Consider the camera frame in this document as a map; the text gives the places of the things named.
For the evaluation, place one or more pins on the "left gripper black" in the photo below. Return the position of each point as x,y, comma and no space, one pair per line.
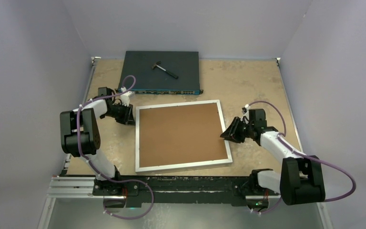
130,120

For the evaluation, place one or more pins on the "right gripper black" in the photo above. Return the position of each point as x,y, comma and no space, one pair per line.
230,133

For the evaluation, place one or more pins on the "white picture frame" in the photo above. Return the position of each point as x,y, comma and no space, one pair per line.
137,142

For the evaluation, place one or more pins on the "brown cardboard backing board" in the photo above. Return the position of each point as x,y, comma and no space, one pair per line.
183,136

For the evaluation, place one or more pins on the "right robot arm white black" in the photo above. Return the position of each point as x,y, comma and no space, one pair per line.
300,180

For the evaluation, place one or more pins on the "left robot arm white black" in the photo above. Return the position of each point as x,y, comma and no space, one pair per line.
80,135

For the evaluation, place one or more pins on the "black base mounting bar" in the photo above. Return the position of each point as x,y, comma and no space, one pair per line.
136,190

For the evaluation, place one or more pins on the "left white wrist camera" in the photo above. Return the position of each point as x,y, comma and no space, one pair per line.
125,98

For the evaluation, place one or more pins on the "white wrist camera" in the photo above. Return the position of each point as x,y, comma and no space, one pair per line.
125,98
245,111

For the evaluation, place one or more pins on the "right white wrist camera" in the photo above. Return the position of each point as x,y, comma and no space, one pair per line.
245,111

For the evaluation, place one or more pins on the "dark network switch box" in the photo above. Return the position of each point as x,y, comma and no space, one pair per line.
148,81

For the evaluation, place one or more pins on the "small black-handled hammer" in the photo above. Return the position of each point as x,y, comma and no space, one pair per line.
157,65

